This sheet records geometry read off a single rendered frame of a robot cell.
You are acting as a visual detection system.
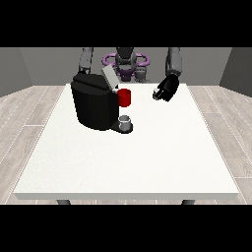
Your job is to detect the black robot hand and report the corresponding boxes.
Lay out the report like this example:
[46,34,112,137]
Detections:
[152,73,180,103]

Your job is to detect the red pod holder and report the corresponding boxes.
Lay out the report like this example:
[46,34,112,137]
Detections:
[117,88,132,108]

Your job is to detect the pale grey machine lid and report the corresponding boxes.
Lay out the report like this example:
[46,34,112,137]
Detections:
[100,64,120,90]

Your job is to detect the black coffee machine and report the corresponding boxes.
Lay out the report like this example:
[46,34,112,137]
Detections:
[70,72,134,135]

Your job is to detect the grey robot trunk purple rings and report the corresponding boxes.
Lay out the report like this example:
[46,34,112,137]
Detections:
[101,47,152,84]

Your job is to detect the small grey cup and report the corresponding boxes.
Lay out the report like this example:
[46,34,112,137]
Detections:
[118,114,132,131]

